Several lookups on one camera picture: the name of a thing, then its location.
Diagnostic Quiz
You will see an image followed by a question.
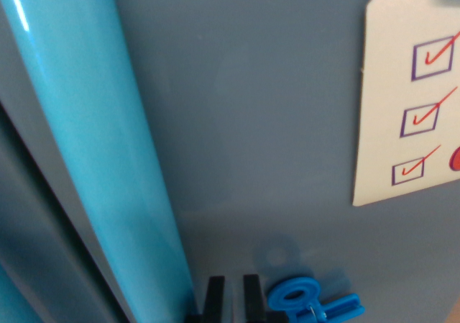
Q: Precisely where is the teal handle of checklist door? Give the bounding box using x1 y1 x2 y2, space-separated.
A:
0 0 194 323

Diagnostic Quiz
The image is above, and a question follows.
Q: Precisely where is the teal handle of dispenser door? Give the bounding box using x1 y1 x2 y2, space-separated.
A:
0 265 42 323

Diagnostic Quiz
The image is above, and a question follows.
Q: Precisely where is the blue clip with ring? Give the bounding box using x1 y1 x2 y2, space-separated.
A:
267 276 366 323

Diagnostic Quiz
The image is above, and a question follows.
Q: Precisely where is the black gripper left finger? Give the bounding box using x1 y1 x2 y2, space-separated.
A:
201 276 226 323

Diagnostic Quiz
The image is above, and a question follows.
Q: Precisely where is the cream checklist card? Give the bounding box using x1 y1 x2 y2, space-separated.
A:
351 0 460 208

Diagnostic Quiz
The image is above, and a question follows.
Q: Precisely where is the grey fridge door with dispenser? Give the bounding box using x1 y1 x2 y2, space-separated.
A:
0 99 129 323

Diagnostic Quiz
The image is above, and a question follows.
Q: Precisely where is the grey fridge door with checklist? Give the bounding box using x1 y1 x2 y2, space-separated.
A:
0 0 460 323

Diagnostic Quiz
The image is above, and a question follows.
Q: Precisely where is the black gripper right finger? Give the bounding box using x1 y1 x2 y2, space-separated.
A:
243 273 269 323

